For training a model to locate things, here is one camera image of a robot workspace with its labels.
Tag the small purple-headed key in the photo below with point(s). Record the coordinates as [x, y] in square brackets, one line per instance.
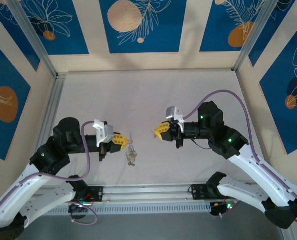
[154, 136]

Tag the metal keyring holder with rings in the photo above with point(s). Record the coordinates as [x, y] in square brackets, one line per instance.
[131, 156]

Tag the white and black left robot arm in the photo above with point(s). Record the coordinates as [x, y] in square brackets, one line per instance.
[18, 197]

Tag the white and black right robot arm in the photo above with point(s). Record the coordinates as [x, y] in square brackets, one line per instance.
[263, 180]

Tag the left base electronics board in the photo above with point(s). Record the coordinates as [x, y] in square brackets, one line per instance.
[79, 206]

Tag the base electronics board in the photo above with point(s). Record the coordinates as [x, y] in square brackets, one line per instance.
[223, 206]
[79, 206]

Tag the right base electronics board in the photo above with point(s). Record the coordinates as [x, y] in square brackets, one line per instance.
[223, 206]

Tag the aluminium side rail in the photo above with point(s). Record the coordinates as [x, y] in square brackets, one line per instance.
[54, 100]

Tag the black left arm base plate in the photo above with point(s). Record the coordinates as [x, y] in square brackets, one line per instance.
[96, 193]

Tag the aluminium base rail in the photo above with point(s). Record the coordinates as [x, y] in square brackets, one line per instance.
[143, 193]

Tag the aluminium back rail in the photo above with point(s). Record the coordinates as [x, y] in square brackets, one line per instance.
[138, 72]

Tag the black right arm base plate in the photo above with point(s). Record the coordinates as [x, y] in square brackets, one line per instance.
[199, 192]

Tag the aluminium frame post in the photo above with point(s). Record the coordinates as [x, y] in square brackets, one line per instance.
[253, 37]
[36, 45]

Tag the aluminium corner rail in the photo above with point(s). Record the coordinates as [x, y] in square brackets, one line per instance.
[289, 233]

